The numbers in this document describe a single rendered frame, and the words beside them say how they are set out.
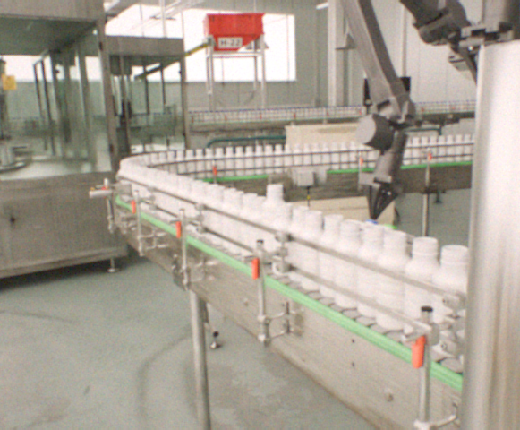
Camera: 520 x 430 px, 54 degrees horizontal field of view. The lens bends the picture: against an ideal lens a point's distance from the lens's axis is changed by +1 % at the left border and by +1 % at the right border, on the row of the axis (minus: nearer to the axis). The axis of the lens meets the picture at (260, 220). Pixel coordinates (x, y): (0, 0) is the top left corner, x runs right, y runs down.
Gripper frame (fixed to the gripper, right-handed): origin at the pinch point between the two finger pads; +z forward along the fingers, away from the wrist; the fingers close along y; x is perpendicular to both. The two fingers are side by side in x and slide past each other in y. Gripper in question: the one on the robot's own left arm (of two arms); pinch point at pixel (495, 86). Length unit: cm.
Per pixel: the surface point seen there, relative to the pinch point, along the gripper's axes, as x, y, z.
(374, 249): 10.5, -15.8, 27.1
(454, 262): -6.5, -16.0, 25.3
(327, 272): 22.7, -17.0, 34.3
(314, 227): 28.0, -16.1, 26.2
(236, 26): 657, 298, -128
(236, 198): 63, -16, 24
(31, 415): 190, -65, 139
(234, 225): 63, -17, 31
